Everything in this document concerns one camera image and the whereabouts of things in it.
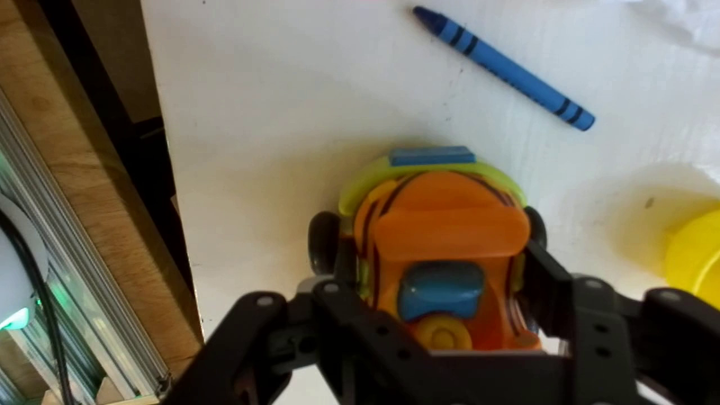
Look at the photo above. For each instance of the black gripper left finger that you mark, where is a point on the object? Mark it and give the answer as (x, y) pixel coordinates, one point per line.
(363, 357)

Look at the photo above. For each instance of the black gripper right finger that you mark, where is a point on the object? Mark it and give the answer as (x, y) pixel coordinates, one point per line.
(669, 340)

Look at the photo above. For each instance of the wooden side table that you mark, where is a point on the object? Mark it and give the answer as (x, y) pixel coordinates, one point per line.
(121, 307)

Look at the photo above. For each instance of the orange toy car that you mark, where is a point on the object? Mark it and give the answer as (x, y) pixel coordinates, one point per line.
(436, 240)

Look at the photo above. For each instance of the yellow plastic cup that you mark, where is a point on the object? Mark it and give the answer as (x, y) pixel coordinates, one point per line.
(694, 258)

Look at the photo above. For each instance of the blue crayon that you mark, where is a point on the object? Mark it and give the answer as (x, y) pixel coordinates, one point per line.
(505, 69)

